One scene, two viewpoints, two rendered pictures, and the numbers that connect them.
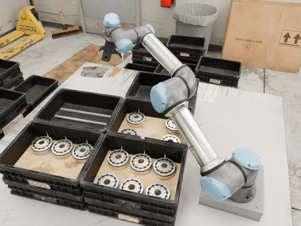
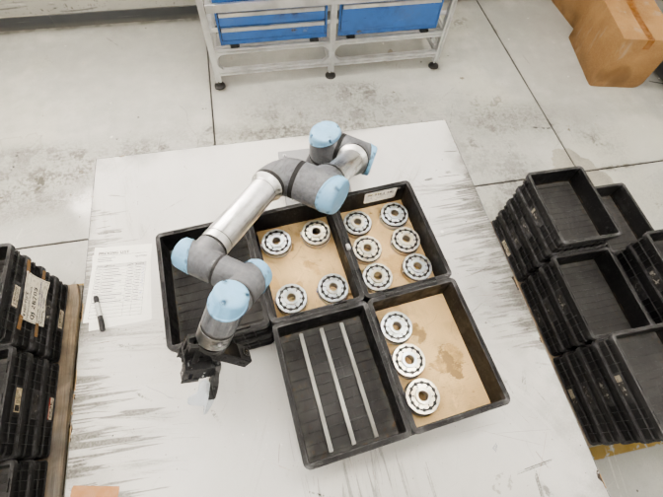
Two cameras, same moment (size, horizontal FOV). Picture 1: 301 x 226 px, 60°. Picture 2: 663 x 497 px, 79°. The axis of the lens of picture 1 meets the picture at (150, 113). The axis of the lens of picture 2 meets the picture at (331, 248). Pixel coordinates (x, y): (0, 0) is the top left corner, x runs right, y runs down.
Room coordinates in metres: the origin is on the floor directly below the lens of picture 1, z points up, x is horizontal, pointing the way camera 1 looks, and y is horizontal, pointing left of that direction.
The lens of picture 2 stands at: (1.28, 0.52, 2.10)
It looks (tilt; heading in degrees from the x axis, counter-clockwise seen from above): 62 degrees down; 235
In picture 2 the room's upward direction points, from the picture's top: 6 degrees clockwise
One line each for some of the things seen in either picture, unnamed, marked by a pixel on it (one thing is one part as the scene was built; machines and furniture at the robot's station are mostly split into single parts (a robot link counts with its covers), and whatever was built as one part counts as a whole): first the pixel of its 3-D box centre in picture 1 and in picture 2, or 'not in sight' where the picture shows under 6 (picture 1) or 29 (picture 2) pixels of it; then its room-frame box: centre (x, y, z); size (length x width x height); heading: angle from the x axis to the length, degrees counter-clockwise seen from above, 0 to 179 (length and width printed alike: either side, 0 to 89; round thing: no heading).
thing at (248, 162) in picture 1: (243, 166); (326, 142); (0.71, -0.39, 0.93); 0.13 x 0.12 x 0.14; 126
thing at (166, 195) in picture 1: (157, 193); (394, 214); (0.63, -0.03, 0.86); 0.10 x 0.10 x 0.01
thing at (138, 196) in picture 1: (136, 165); (388, 236); (0.73, 0.06, 0.92); 0.40 x 0.30 x 0.02; 77
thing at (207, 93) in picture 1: (195, 89); (118, 283); (1.61, -0.33, 0.70); 0.33 x 0.23 x 0.01; 71
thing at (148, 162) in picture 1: (140, 162); (367, 248); (0.79, 0.04, 0.86); 0.10 x 0.10 x 0.01
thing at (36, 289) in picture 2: not in sight; (35, 298); (2.02, -0.61, 0.41); 0.31 x 0.02 x 0.16; 71
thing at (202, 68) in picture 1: (215, 85); (1, 312); (2.17, -0.64, 0.37); 0.40 x 0.30 x 0.45; 71
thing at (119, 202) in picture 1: (136, 172); (386, 243); (0.73, 0.06, 0.87); 0.40 x 0.30 x 0.11; 77
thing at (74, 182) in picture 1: (52, 149); (434, 349); (0.82, 0.45, 0.92); 0.40 x 0.30 x 0.02; 77
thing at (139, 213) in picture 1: (137, 187); not in sight; (0.73, 0.06, 0.76); 0.40 x 0.30 x 0.12; 77
